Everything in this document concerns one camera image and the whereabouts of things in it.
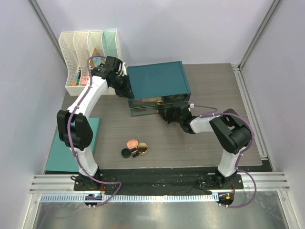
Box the pink eraser block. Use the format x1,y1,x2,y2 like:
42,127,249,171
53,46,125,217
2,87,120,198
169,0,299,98
80,76,90,86

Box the white perforated file organizer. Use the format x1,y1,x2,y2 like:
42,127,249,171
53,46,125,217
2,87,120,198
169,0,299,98
58,30,123,96

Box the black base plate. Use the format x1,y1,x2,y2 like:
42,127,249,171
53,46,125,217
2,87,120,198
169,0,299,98
71,167,244,196

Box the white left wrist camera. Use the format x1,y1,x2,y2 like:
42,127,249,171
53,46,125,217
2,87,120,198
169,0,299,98
118,62,127,76

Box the small black jar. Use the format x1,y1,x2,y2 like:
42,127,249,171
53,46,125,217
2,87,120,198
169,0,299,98
130,147,139,157

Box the triangular gold teal card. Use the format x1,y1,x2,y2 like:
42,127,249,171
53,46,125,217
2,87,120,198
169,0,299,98
89,48,105,69

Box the black round lid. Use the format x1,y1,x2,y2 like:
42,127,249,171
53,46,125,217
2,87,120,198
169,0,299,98
121,148,131,159

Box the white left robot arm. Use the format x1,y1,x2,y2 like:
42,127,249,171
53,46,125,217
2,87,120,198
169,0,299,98
57,56,134,190

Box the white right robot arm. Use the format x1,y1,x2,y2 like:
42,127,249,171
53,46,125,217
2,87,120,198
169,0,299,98
157,102,254,188

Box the clear acrylic drawer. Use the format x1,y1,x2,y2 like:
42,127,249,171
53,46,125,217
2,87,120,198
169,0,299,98
130,105,167,117
128,93,191,108

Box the gold round compact jar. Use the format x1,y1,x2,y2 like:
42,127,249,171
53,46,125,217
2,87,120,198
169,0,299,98
137,142,148,156

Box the teal drawer cabinet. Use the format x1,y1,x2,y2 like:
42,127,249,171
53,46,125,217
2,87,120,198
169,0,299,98
127,61,191,100

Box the orange green markers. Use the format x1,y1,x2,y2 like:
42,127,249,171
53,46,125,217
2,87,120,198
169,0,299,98
72,69,81,86

